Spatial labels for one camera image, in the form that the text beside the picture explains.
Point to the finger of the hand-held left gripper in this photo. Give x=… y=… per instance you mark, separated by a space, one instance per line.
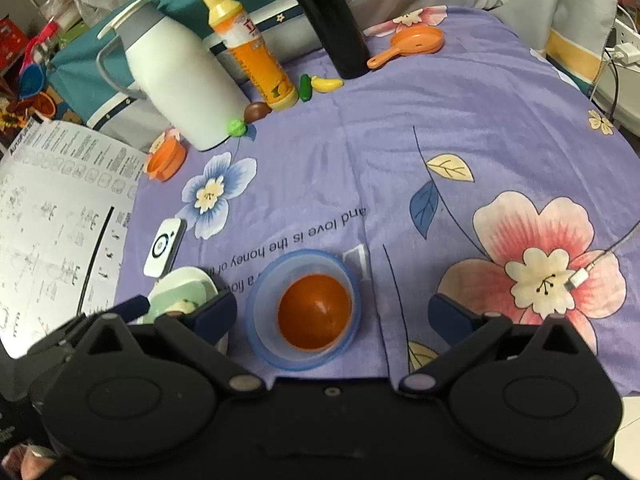
x=132 y=306

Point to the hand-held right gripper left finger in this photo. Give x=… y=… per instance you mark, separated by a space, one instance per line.
x=215 y=316

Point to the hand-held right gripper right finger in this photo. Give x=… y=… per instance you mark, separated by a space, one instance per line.
x=450 y=316

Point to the cream flower-shaped plate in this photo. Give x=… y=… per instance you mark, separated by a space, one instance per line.
x=182 y=306

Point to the green square plate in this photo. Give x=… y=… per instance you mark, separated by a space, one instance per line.
x=170 y=292

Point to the white round plate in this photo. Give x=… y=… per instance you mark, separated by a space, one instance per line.
x=200 y=276

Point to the clear plastic bowl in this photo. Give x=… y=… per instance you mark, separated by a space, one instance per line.
x=265 y=310

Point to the orange plastic bowl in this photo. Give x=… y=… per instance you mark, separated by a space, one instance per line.
x=312 y=315

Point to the blue plastic bowl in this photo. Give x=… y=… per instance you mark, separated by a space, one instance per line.
x=300 y=254

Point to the white square device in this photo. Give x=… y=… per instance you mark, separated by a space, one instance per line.
x=164 y=247

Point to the printed instruction sheet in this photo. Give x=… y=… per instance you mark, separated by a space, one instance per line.
x=50 y=235

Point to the orange toy pot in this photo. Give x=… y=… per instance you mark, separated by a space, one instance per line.
x=165 y=160

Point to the purple floral bedsheet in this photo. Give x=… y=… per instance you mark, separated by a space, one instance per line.
x=400 y=160

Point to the green toy vegetable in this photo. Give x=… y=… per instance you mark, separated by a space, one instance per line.
x=236 y=127

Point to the brown toy chestnut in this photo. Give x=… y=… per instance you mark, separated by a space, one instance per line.
x=257 y=111

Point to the orange plastic cup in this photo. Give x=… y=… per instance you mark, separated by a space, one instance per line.
x=42 y=105

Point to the white thermos jug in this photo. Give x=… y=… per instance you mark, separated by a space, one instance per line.
x=180 y=85

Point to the green toy pepper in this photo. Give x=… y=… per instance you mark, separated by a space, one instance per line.
x=305 y=87

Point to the yellow toy banana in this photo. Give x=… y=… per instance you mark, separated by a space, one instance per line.
x=326 y=84

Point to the orange juice bottle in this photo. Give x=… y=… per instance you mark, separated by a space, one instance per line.
x=255 y=55

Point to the orange toy pan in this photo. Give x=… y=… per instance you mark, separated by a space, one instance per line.
x=417 y=40

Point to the white power strip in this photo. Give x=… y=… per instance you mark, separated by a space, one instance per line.
x=627 y=95

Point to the red box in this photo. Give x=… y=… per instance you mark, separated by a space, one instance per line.
x=11 y=42

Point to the clear plastic jar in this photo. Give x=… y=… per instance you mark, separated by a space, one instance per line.
x=57 y=10

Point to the white charger plug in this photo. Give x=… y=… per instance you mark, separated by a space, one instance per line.
x=627 y=54

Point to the black thermos bottle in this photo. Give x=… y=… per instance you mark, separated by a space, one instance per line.
x=330 y=15

